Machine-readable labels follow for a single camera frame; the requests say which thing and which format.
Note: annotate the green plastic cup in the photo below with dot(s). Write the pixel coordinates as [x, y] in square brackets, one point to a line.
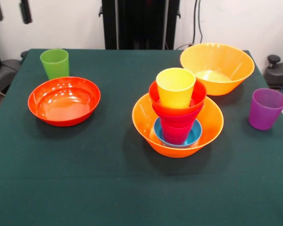
[54, 63]

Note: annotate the small red bowl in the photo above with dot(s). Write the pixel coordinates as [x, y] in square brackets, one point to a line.
[154, 96]

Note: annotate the large orange bowl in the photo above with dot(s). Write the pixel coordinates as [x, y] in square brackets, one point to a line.
[143, 122]
[221, 61]

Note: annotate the yellow plastic cup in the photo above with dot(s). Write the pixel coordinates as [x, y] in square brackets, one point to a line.
[175, 91]

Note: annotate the pink plastic bowl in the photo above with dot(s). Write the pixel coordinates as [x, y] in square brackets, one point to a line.
[177, 116]

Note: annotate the pink plastic cup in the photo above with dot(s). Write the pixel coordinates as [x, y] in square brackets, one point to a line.
[175, 134]

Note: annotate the blue plastic bowl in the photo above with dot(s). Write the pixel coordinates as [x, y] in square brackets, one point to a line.
[197, 134]

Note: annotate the black chair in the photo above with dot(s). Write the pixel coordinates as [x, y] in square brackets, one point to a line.
[2, 70]

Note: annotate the wide red bowl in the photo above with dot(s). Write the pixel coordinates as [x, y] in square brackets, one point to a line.
[63, 101]

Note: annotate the dark green tablecloth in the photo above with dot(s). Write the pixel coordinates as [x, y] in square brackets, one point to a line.
[141, 200]

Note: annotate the purple plastic cup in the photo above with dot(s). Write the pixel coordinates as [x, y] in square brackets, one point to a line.
[265, 113]

